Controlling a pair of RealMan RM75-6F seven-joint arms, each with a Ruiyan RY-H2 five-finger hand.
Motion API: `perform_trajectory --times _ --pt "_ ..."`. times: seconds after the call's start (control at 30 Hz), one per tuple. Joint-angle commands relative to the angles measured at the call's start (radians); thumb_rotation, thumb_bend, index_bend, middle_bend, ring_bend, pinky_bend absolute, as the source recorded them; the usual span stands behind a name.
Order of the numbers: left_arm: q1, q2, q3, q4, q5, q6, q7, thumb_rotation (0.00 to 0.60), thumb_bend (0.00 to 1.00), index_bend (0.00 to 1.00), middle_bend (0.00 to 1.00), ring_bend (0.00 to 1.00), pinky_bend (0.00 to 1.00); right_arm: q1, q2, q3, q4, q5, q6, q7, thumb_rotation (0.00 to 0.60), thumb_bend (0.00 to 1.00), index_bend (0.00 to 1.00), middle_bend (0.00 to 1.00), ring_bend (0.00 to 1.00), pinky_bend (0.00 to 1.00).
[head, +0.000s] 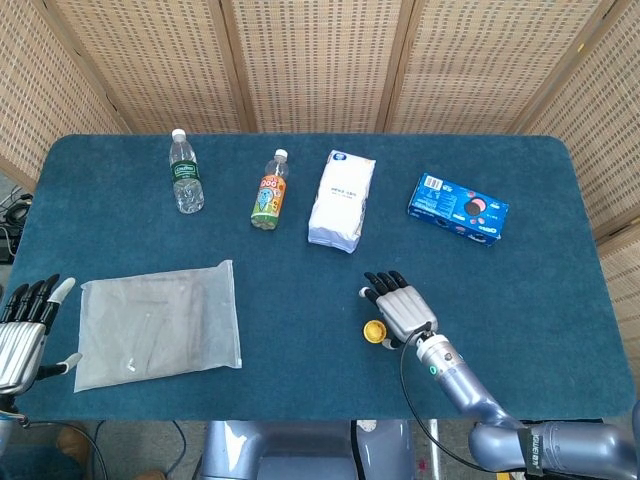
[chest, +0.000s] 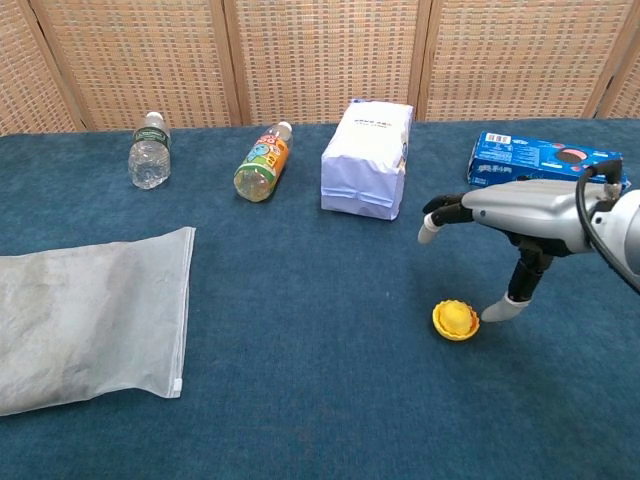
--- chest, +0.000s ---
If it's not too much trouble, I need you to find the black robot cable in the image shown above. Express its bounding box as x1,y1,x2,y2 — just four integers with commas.
574,159,640,295

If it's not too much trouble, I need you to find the blue Oreo cookie box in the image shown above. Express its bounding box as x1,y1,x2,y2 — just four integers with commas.
467,130,632,192

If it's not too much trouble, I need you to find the orange drink bottle cartoon label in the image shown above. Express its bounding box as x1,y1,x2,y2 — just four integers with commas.
233,120,294,204

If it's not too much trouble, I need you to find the frosted zip bag grey cloth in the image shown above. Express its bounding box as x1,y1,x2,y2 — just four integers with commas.
0,226,197,417

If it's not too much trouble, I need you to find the yellow silicone cup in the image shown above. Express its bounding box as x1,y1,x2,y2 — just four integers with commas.
432,298,481,342

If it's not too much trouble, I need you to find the white paper bag package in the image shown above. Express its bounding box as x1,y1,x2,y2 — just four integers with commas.
319,97,416,222

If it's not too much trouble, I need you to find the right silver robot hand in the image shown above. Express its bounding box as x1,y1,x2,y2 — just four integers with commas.
417,179,609,323

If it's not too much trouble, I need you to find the clear water bottle green label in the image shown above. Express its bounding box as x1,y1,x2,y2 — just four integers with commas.
127,110,173,191

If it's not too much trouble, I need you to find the woven rattan folding screen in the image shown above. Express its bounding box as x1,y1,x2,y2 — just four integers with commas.
0,0,640,137

